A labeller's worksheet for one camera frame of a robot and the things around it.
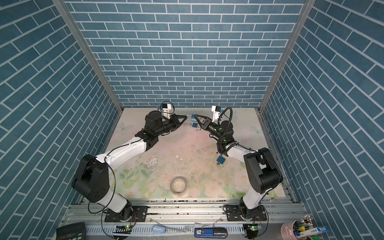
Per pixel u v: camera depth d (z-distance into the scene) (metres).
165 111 0.75
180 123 0.75
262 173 0.47
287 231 0.64
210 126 0.75
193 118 0.79
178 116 0.77
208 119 0.75
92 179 0.44
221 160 0.94
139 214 0.73
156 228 0.68
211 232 0.65
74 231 0.67
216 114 0.77
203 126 0.74
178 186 0.83
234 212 0.74
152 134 0.65
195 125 1.11
